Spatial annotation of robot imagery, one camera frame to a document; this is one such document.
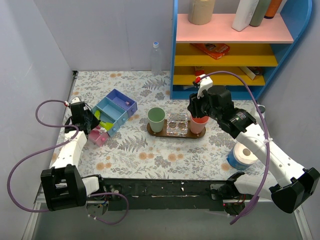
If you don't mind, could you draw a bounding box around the pink plastic cup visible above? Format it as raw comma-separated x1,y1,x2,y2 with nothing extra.
190,116,209,134

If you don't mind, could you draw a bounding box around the clear textured toothbrush holder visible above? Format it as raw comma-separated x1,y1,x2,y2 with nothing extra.
166,112,188,134

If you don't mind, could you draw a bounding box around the green plastic cup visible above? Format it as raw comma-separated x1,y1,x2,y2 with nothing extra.
147,107,166,133

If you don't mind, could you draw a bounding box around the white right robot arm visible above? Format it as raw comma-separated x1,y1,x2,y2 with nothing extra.
187,86,320,214

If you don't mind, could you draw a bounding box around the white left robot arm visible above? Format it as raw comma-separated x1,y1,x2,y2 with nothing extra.
40,97,107,211

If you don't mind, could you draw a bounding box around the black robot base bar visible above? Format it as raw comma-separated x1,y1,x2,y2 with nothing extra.
84,177,258,212

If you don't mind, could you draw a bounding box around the pink white toothbrush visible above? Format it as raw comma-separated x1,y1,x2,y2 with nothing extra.
96,125,107,134

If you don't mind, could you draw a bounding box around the lime green toothpaste tube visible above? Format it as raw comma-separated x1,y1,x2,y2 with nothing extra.
94,110,114,131

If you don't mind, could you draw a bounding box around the oval wooden tray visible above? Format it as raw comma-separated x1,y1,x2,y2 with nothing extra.
146,119,206,139

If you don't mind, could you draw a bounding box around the pink drawer box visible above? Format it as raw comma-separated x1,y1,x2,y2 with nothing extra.
88,127,110,147

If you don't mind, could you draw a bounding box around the light blue drawer box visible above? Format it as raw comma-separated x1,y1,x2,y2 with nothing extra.
96,97,129,126

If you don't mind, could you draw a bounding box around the red small box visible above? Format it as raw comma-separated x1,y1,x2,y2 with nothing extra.
194,66,205,77

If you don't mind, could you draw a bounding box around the white bottle grey cap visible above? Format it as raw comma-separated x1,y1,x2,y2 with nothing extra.
258,105,266,114

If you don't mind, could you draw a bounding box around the white brown flat box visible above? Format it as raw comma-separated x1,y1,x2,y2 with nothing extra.
239,66,264,80

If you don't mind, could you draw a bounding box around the purple drawer box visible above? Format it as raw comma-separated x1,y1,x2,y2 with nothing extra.
106,89,138,118

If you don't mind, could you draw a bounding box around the red orange snack box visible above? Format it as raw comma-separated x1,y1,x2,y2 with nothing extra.
191,43,231,60

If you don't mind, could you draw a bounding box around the toilet paper roll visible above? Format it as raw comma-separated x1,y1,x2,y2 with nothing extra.
226,141,258,171

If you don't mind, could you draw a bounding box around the blue wooden shelf unit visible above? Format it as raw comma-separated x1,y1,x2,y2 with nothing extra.
170,0,313,100

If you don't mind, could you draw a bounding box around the clear plastic water bottle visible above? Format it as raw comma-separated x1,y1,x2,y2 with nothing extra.
150,41,162,76

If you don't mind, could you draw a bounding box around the beige paper towel roll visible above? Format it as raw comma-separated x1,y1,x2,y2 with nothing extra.
188,0,216,25

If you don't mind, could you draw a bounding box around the white tall bottle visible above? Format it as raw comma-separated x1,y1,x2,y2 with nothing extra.
231,0,259,32

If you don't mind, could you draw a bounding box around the grey green bottle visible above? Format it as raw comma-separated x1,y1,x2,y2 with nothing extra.
249,0,271,27

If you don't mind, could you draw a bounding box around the orange bottle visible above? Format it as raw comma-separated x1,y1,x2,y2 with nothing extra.
264,0,283,19

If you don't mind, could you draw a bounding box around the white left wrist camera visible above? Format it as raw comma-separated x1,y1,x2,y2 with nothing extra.
64,97,81,107

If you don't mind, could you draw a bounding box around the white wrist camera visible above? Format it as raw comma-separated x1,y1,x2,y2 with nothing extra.
193,74,213,99
64,97,81,107

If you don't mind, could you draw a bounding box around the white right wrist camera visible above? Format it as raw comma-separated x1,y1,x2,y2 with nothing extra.
193,74,213,99

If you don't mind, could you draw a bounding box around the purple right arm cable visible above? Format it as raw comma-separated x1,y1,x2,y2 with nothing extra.
197,71,271,225

